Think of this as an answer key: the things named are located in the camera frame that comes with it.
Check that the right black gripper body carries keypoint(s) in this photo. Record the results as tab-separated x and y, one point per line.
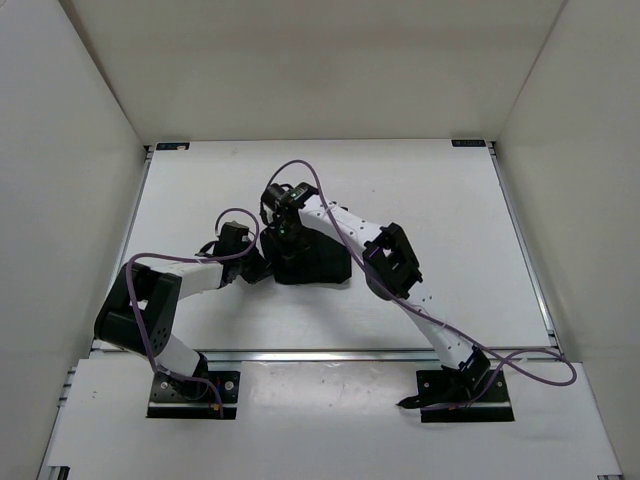
288	241

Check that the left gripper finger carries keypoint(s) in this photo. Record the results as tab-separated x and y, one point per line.
253	277
257	264

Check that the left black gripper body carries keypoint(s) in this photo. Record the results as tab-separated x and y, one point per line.
244	268

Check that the black pleated skirt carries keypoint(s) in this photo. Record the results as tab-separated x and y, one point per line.
322	261

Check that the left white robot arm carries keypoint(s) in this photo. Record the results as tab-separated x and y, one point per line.
139	312

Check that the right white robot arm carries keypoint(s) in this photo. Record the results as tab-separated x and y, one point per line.
392	273

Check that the left blue table label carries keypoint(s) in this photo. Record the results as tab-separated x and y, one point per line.
172	146

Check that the blue table label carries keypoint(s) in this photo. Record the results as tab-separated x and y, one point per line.
172	146
468	143

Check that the right blue table label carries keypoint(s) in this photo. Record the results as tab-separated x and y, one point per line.
468	143

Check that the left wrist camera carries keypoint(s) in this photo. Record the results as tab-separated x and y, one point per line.
233	238

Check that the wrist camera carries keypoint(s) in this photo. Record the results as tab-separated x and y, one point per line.
272	193
233	238

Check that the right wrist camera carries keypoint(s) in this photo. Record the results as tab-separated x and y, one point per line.
272	193

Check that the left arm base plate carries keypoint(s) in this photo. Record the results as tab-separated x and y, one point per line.
172	398

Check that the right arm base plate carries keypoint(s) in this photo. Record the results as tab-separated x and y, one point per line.
489	403

